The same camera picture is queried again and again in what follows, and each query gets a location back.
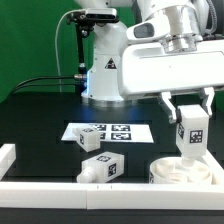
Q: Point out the white marker sheet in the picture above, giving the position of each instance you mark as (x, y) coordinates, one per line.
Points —
(137, 133)

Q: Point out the black camera stand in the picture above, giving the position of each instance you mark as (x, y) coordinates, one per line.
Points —
(81, 40)

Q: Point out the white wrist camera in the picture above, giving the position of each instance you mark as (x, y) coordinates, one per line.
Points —
(154, 29)

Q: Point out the white U-shaped fence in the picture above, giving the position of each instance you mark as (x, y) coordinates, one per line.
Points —
(110, 196)

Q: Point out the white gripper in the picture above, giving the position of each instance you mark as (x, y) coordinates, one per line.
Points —
(146, 71)

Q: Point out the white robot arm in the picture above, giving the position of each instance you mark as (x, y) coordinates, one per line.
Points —
(191, 22)

